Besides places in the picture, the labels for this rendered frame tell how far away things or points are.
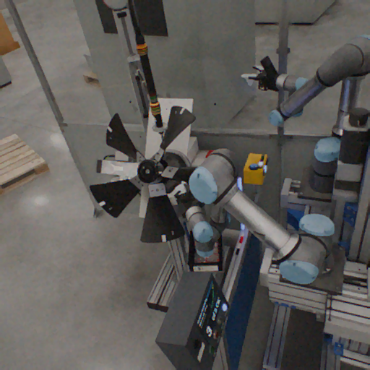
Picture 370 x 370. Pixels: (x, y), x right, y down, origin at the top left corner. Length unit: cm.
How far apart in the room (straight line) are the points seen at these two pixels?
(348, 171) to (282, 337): 114
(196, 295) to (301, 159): 145
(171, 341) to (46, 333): 186
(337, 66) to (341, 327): 96
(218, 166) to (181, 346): 57
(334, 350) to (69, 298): 186
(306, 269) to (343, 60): 80
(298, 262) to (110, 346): 171
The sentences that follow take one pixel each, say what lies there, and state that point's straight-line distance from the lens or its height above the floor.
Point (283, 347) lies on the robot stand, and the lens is 225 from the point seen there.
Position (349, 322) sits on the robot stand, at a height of 95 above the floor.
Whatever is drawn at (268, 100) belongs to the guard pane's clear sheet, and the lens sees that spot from 224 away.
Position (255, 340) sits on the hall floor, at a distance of 251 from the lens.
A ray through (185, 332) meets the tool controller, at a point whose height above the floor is 125.
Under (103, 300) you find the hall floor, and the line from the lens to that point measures 287.
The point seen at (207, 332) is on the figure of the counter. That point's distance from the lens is 121.
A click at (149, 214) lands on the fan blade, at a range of 177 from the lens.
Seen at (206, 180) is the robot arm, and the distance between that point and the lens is 116.
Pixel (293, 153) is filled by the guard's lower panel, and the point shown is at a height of 86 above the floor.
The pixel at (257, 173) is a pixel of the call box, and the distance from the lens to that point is 190.
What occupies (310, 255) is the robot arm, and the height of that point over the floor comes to 125.
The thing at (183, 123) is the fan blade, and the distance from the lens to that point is 173.
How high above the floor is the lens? 223
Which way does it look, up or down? 39 degrees down
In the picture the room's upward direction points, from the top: 11 degrees counter-clockwise
